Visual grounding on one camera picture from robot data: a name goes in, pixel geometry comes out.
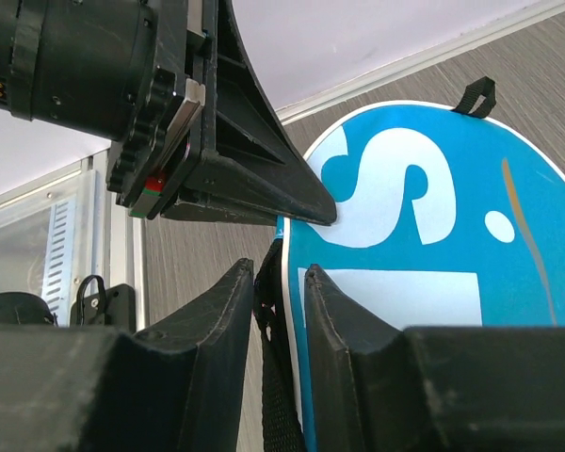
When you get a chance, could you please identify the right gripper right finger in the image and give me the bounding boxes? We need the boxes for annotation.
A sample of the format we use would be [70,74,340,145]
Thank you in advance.
[304,266,565,451]

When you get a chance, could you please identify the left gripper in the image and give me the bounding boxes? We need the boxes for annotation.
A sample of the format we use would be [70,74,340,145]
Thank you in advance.
[0,1,206,218]

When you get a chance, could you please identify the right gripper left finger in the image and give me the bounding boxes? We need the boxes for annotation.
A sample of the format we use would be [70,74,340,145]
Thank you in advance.
[0,259,253,451]

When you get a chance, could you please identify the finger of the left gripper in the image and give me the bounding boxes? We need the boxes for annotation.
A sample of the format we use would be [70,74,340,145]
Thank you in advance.
[159,1,337,225]

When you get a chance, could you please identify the blue racket bag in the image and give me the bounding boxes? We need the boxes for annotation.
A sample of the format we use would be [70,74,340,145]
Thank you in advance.
[252,76,565,452]

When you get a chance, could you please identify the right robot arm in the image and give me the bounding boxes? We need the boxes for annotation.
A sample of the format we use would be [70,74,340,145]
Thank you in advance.
[0,259,565,451]

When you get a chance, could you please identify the white cable duct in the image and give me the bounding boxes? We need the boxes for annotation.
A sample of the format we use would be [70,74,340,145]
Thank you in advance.
[41,196,76,326]

